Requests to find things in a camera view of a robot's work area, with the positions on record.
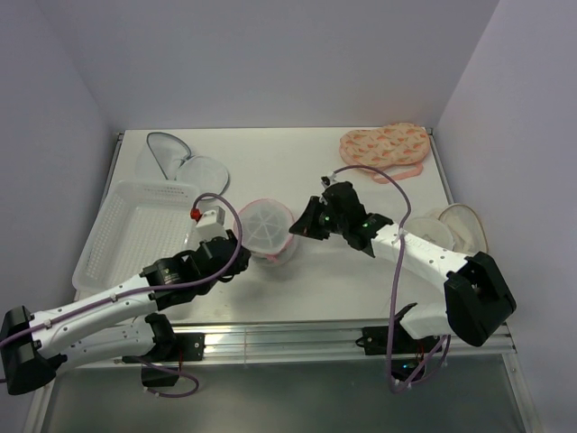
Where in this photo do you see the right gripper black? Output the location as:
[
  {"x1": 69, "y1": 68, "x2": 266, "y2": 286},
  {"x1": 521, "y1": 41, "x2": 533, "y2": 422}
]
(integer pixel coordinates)
[{"x1": 289, "y1": 196, "x2": 348, "y2": 240}]

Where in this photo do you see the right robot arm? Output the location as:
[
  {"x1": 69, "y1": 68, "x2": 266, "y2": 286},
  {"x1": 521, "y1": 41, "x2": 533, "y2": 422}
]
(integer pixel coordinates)
[{"x1": 289, "y1": 181, "x2": 517, "y2": 352}]

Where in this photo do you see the pink trimmed mesh laundry bag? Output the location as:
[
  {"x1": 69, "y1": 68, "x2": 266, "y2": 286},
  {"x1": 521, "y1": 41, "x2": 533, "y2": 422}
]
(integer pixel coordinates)
[{"x1": 234, "y1": 198, "x2": 298, "y2": 266}]

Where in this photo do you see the aluminium frame rail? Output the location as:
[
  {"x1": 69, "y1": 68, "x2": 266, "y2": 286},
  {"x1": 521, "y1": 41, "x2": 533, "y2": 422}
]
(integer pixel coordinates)
[{"x1": 67, "y1": 318, "x2": 517, "y2": 369}]

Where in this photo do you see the beige trimmed mesh laundry bag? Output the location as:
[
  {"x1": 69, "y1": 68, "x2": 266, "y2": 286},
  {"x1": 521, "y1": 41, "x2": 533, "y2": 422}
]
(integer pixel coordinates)
[{"x1": 405, "y1": 203, "x2": 489, "y2": 255}]

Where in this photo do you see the grey trimmed mesh laundry bag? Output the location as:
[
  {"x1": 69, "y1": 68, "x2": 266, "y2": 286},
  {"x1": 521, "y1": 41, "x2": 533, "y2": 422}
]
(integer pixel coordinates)
[{"x1": 134, "y1": 132, "x2": 230, "y2": 194}]

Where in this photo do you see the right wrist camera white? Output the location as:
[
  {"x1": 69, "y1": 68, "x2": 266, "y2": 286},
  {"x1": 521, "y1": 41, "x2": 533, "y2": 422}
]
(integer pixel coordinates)
[{"x1": 321, "y1": 171, "x2": 338, "y2": 189}]

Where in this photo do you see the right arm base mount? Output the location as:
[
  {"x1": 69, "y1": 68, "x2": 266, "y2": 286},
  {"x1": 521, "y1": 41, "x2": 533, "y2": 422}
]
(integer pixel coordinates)
[{"x1": 355, "y1": 326, "x2": 437, "y2": 381}]

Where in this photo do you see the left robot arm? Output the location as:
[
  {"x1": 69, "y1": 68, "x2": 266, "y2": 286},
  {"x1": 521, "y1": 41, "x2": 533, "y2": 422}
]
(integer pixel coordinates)
[{"x1": 1, "y1": 231, "x2": 251, "y2": 395}]

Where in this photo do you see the white plastic basket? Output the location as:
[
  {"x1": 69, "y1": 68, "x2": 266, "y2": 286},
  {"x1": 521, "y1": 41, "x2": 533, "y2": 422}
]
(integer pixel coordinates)
[{"x1": 72, "y1": 180, "x2": 199, "y2": 293}]

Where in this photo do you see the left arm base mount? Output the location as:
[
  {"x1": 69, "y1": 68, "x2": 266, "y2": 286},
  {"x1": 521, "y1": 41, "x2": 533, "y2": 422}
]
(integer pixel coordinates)
[{"x1": 122, "y1": 333, "x2": 205, "y2": 390}]

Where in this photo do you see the peach floral bra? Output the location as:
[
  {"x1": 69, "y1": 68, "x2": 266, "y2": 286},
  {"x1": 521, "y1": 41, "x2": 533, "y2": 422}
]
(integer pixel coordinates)
[{"x1": 339, "y1": 122, "x2": 431, "y2": 181}]

